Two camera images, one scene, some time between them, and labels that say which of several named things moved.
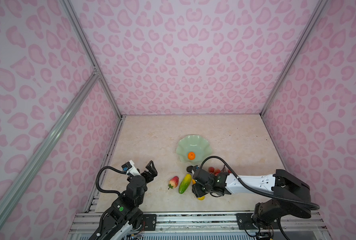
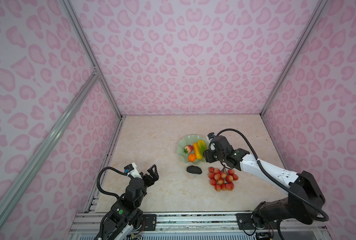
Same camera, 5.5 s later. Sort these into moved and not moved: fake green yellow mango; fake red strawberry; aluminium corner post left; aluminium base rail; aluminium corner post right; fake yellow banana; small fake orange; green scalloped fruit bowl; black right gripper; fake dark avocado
Moved: black right gripper; fake red strawberry; fake green yellow mango; fake yellow banana
Not moved: aluminium corner post right; aluminium base rail; aluminium corner post left; fake dark avocado; small fake orange; green scalloped fruit bowl
